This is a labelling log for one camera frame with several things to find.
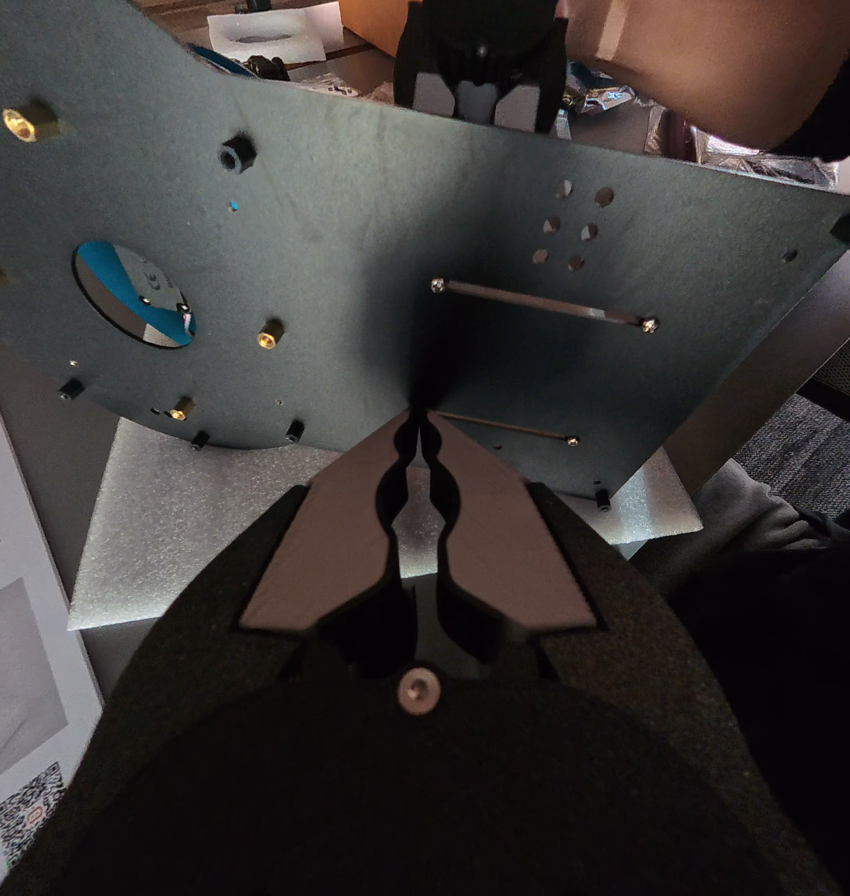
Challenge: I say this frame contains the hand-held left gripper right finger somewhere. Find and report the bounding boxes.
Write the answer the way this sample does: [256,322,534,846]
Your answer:
[422,409,598,632]

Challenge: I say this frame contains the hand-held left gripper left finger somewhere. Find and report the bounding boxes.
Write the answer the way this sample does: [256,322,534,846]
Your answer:
[238,408,417,634]

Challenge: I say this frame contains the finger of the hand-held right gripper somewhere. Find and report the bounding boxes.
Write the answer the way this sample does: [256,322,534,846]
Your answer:
[412,70,458,116]
[495,84,541,132]

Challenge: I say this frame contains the person's right forearm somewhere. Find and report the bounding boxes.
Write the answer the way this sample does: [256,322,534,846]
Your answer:
[563,0,850,165]

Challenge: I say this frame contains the crumpled silver foil bag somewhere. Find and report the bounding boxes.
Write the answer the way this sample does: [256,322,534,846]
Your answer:
[563,62,639,116]

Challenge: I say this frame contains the orange and white cardboard box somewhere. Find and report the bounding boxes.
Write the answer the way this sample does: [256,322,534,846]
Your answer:
[337,0,415,53]

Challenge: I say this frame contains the white foam sheet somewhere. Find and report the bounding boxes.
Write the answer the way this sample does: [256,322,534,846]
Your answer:
[68,419,703,631]

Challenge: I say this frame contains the white foam packing insert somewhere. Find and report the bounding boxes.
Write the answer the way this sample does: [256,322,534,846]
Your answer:
[206,8,328,65]

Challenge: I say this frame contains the person's grey pants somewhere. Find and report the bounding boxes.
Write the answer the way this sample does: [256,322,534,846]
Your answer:
[631,458,850,617]

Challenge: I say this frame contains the pile of clear plastic bags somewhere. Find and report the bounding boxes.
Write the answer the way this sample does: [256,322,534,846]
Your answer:
[642,105,839,186]

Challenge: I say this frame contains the printed instruction manual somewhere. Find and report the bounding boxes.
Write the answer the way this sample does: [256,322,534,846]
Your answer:
[0,353,105,872]

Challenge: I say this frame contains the person's black clothing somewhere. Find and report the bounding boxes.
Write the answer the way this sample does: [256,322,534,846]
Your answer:
[666,511,850,896]

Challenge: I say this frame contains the black office chair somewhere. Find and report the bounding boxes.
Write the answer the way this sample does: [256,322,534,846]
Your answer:
[796,329,850,428]

